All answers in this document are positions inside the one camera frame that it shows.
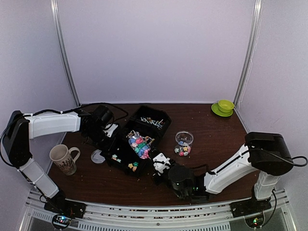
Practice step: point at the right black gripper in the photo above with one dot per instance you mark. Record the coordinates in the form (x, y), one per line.
(157, 181)

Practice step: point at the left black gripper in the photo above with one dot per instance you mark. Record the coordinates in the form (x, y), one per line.
(109, 147)

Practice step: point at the metal scoop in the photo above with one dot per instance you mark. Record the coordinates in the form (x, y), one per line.
(139, 146)

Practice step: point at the black three-compartment candy tray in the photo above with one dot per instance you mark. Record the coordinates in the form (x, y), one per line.
(130, 152)

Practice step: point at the clear plastic cup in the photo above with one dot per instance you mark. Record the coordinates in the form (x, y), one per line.
(184, 140)

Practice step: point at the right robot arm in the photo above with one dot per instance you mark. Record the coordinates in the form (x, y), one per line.
(265, 152)

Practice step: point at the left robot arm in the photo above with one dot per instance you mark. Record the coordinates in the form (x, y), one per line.
(23, 127)

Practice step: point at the clear plastic lid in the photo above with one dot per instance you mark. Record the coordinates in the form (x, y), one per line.
(96, 157)

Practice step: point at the cream floral mug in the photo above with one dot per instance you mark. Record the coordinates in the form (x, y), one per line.
(65, 158)

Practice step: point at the green saucer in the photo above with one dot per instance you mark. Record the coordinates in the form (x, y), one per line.
(215, 109)

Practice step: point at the green bowl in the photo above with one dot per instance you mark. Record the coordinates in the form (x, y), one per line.
(225, 106)

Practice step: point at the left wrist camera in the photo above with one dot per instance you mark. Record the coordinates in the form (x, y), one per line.
(111, 129)

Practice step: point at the front aluminium rail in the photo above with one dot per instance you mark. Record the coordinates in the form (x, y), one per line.
(203, 217)

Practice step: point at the left aluminium frame post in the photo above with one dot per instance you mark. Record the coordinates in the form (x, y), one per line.
(64, 57)

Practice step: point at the aluminium frame post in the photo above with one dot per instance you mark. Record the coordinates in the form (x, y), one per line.
(64, 57)
(252, 42)

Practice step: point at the right aluminium frame post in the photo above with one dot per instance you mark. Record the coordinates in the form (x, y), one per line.
(252, 42)

